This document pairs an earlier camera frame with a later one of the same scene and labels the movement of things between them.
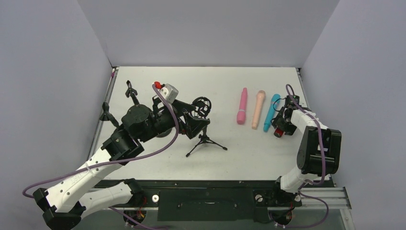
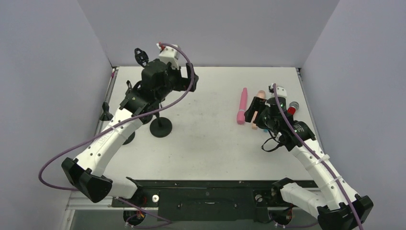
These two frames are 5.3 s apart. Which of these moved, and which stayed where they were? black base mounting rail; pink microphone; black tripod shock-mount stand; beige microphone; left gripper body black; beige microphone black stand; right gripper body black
Moved: black tripod shock-mount stand; left gripper body black; right gripper body black
Stayed: beige microphone black stand; black base mounting rail; pink microphone; beige microphone
